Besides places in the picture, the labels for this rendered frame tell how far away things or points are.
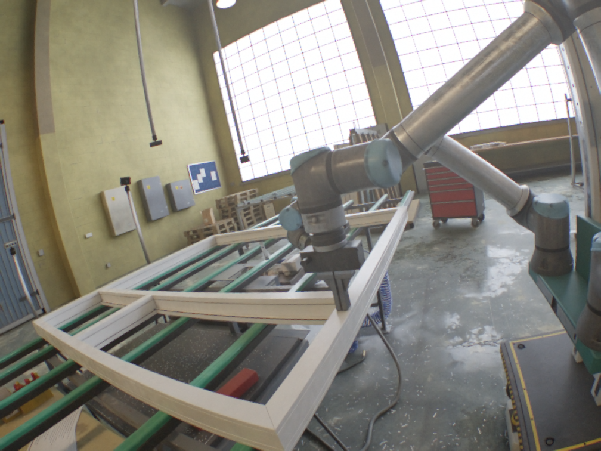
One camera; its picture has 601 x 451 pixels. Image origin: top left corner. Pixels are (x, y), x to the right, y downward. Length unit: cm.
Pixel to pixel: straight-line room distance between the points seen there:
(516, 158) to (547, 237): 751
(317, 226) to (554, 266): 92
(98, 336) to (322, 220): 90
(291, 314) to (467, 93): 69
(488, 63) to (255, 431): 76
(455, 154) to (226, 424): 110
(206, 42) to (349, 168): 1139
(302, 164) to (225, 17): 1110
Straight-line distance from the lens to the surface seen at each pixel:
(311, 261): 67
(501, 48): 68
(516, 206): 133
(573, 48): 119
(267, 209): 557
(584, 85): 117
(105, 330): 120
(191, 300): 111
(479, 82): 66
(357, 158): 55
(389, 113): 810
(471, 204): 432
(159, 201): 833
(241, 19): 1111
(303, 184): 60
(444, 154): 121
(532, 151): 882
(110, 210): 752
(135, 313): 126
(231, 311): 99
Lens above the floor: 126
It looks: 10 degrees down
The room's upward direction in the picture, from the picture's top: 14 degrees counter-clockwise
